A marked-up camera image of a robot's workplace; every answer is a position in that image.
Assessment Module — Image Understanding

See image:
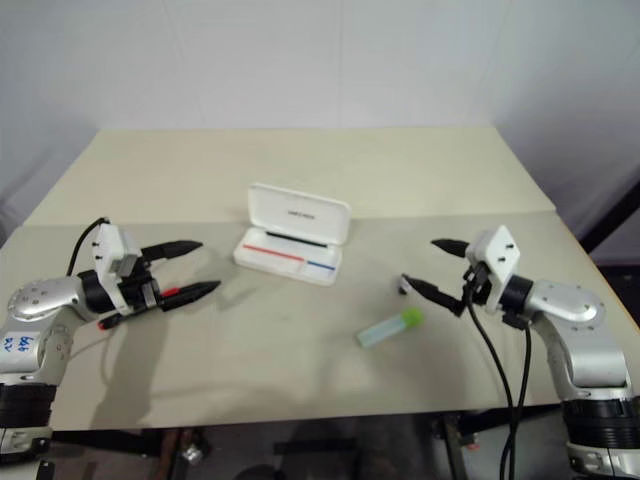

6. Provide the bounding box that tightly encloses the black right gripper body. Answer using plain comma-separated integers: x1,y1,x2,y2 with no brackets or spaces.
463,261,494,308

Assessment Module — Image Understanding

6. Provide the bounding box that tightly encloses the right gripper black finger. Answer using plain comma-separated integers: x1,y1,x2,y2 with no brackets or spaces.
430,238,472,259
402,273,468,319

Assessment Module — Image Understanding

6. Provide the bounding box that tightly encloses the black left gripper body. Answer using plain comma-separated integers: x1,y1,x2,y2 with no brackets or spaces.
118,259,164,315

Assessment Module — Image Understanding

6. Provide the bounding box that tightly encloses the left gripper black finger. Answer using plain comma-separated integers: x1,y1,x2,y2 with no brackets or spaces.
138,240,205,262
158,280,223,312

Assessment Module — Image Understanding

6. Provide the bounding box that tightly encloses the red and black marker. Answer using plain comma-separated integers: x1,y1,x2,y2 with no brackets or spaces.
97,285,187,331

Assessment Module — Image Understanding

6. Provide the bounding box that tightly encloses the white open pencil case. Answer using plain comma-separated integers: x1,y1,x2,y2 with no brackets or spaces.
232,182,351,289

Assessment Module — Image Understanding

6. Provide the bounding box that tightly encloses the black rusty table leg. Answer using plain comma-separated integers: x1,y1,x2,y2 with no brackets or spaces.
432,412,479,480

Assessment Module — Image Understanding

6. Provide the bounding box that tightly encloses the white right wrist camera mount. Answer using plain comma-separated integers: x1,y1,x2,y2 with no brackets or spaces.
464,224,524,314

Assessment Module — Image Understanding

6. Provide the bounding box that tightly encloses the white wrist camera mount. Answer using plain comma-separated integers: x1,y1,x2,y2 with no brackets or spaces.
464,224,524,314
92,222,144,317

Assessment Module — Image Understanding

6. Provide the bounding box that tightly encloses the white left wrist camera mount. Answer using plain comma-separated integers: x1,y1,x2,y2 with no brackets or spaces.
92,222,144,317

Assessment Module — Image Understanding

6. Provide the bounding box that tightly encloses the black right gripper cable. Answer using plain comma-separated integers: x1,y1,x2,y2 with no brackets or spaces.
462,269,516,480

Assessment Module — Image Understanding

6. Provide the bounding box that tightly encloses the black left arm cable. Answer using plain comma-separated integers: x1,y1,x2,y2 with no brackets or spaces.
67,216,111,277

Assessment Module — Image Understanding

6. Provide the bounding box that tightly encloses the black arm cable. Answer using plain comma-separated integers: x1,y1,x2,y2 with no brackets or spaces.
503,312,534,480
67,216,111,277

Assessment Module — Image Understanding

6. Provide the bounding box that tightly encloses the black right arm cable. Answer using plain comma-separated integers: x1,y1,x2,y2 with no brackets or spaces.
503,312,534,480

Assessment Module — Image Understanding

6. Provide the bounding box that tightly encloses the long black table frame bar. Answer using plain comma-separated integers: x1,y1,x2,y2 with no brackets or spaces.
49,427,169,459

